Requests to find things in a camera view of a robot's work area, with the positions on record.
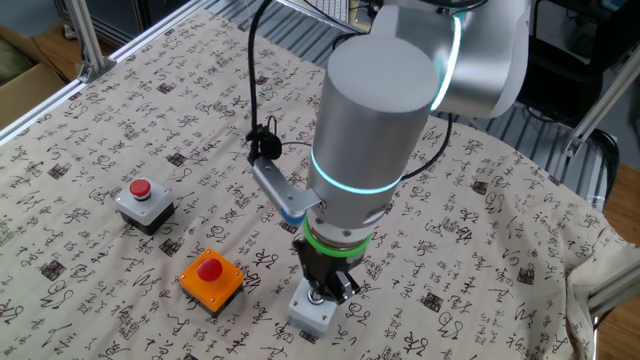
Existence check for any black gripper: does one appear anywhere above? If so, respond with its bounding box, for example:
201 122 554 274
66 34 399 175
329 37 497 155
291 237 362 306

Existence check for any grey box green button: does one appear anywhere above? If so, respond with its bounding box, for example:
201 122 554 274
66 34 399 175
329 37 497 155
286 278 339 340

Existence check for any orange box red mushroom button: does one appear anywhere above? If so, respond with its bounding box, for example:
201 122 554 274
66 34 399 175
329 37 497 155
178 248 245 319

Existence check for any white black box red button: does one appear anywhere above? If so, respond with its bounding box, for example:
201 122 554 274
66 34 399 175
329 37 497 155
113 178 176 236

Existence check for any beige calligraphy print tablecloth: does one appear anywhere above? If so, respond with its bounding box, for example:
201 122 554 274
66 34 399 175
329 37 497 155
0 9 640 360

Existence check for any white computer keyboard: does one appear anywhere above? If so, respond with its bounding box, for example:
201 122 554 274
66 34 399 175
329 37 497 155
305 0 351 24

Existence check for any black office chair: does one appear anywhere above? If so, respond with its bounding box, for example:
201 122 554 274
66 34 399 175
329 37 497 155
514 29 604 126

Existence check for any brown cardboard box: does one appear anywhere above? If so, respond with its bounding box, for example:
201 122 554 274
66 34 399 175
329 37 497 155
0 24 69 131

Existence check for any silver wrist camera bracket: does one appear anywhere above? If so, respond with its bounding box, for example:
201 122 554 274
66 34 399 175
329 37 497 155
244 117 324 227

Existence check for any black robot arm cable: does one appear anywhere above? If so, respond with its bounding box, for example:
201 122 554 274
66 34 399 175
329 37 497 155
399 112 455 182

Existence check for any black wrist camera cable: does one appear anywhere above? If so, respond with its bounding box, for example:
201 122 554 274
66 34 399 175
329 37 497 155
246 0 314 157

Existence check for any aluminium frame post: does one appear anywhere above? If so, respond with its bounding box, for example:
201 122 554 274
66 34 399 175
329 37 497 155
564 47 640 159
64 0 116 84
587 264 640 321

